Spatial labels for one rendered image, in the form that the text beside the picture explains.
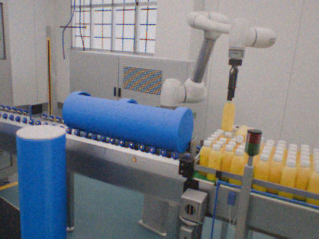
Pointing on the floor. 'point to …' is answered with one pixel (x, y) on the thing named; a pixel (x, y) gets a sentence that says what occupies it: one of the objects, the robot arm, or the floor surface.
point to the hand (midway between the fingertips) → (231, 94)
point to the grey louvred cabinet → (131, 78)
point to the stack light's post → (244, 201)
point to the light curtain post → (51, 70)
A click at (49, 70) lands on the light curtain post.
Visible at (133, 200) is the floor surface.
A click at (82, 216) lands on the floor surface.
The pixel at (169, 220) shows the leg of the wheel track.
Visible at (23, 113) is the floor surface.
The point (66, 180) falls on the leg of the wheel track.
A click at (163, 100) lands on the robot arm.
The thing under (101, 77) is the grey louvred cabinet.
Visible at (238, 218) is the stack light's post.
